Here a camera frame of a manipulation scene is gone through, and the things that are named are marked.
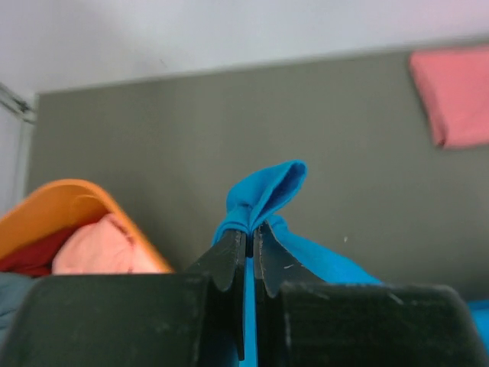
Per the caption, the red t shirt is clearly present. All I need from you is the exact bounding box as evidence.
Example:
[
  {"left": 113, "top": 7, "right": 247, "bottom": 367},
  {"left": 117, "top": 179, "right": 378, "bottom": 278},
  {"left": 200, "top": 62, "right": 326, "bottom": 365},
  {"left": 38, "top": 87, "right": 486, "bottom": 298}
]
[{"left": 1, "top": 227, "right": 76, "bottom": 278}]

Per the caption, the orange plastic basket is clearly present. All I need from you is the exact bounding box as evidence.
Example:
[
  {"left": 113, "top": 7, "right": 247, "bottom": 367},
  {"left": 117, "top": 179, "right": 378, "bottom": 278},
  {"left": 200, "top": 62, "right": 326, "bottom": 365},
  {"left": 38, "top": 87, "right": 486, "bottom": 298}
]
[{"left": 1, "top": 179, "right": 174, "bottom": 273}]

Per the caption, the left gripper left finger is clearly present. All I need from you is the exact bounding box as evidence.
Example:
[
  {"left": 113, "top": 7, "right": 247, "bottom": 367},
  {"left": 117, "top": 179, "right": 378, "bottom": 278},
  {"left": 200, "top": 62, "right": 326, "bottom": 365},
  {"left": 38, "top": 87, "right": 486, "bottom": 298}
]
[{"left": 1, "top": 230, "right": 246, "bottom": 366}]

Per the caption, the blue t shirt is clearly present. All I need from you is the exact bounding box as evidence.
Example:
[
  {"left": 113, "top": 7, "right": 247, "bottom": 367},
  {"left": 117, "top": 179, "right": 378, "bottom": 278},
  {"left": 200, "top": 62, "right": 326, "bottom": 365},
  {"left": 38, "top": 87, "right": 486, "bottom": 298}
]
[{"left": 212, "top": 160, "right": 488, "bottom": 366}]

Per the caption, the left aluminium frame post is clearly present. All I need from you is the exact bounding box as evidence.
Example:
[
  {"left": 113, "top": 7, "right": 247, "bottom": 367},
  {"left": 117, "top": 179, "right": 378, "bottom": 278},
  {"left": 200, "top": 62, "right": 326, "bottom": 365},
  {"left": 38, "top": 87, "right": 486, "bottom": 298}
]
[{"left": 0, "top": 83, "right": 36, "bottom": 125}]

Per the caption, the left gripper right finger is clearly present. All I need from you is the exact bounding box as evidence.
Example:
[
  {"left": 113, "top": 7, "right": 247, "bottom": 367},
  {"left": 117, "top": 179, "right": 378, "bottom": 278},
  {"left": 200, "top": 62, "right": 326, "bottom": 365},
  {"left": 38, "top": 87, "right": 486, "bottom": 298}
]
[{"left": 253, "top": 223, "right": 488, "bottom": 366}]

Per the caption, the grey t shirt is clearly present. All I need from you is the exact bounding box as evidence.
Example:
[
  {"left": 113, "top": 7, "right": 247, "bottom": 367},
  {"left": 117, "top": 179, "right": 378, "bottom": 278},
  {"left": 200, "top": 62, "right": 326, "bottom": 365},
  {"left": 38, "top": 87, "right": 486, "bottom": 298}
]
[{"left": 0, "top": 272, "right": 38, "bottom": 345}]

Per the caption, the folded pink t shirt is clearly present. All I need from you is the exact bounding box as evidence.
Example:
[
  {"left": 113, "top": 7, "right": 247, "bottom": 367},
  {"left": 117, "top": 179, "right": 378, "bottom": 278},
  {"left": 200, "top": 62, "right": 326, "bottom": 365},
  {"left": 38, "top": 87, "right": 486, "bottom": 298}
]
[{"left": 409, "top": 44, "right": 488, "bottom": 149}]

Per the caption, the light pink t shirt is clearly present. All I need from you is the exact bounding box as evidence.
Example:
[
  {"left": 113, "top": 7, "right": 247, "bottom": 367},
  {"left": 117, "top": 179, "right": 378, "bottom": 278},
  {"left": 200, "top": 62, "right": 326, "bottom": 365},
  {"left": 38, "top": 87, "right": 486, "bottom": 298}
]
[{"left": 52, "top": 214, "right": 161, "bottom": 275}]

